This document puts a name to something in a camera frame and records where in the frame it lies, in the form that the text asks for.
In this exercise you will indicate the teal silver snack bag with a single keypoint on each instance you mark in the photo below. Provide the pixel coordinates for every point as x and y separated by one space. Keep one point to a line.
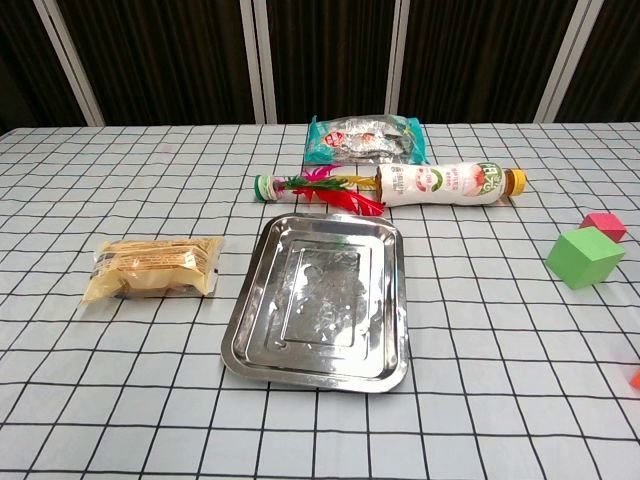
365 140

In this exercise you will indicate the stainless steel tray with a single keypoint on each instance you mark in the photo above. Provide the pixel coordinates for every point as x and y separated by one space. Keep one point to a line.
320 300

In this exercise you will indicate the red cube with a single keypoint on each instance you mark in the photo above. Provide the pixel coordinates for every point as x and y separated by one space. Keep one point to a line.
606 225

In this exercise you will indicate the white partition post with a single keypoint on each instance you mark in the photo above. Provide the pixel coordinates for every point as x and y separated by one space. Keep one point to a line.
397 57
567 60
70 62
258 60

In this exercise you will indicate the white checked tablecloth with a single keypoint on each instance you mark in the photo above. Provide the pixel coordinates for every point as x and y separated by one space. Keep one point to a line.
150 390

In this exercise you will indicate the yellow snack packet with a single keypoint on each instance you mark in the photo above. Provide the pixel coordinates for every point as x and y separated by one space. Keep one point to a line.
150 267

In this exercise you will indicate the white label drink bottle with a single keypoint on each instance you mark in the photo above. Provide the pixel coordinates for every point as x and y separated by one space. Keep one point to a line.
440 186

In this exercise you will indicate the colourful feather shuttlecock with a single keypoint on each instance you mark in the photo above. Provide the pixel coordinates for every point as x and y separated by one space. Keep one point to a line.
320 190

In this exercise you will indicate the orange block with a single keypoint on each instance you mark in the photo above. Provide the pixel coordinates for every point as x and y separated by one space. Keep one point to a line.
636 379

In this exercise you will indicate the green cube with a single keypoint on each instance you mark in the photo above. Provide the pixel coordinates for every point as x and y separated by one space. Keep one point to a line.
582 257

